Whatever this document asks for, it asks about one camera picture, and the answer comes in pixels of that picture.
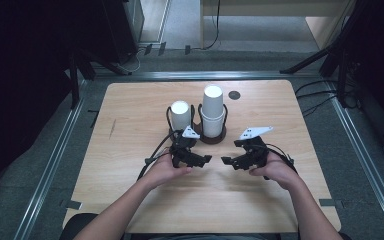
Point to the white paper cup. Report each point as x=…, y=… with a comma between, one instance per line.
x=180, y=116
x=212, y=126
x=212, y=101

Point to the light wooden furniture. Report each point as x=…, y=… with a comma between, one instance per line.
x=323, y=26

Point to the dark computer tower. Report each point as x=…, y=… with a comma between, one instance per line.
x=121, y=30

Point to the black metal stand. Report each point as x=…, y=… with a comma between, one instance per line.
x=80, y=70

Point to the metal floor rail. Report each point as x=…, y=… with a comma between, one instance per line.
x=46, y=173
x=363, y=156

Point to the person's dark clothing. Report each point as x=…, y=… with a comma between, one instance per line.
x=75, y=226

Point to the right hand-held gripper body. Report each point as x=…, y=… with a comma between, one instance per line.
x=255, y=151

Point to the person's left hand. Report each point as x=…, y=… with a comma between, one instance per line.
x=163, y=171

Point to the grey tape piece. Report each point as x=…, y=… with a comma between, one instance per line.
x=73, y=205
x=330, y=202

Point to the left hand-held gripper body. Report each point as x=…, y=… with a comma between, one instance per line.
x=182, y=146

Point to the dark round table grommet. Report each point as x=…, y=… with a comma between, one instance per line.
x=234, y=95

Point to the person's right hand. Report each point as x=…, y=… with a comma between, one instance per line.
x=278, y=171

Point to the black tripod stand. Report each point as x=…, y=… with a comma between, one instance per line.
x=330, y=50

